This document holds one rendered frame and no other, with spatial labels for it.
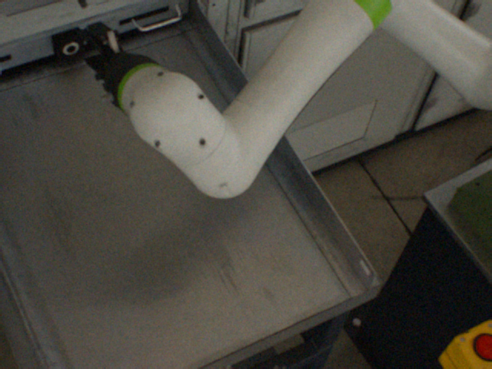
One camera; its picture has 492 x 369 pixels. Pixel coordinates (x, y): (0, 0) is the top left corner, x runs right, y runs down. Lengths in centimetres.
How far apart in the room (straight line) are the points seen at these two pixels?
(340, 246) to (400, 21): 42
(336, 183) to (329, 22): 139
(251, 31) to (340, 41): 61
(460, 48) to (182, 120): 66
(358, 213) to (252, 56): 82
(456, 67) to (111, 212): 70
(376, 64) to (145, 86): 118
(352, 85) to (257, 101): 105
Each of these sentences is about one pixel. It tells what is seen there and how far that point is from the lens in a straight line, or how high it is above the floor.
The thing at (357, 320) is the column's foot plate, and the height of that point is 2.
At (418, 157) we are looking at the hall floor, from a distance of 275.
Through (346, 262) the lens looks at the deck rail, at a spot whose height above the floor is 85.
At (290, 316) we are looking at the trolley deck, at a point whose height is 85.
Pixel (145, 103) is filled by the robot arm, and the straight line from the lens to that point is 114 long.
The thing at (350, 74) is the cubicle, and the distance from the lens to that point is 222.
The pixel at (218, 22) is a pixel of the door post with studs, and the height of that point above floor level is 84.
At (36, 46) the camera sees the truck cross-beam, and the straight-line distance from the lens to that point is 168.
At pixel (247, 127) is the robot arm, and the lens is 122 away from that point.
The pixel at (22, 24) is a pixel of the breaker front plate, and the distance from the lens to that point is 165.
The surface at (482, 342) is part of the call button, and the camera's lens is 143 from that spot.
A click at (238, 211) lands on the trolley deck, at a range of 152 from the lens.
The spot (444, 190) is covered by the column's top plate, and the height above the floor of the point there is 75.
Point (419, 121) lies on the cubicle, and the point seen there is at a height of 11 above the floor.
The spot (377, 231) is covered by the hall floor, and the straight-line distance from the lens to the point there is 255.
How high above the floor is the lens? 214
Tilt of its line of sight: 57 degrees down
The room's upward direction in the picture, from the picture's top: 10 degrees clockwise
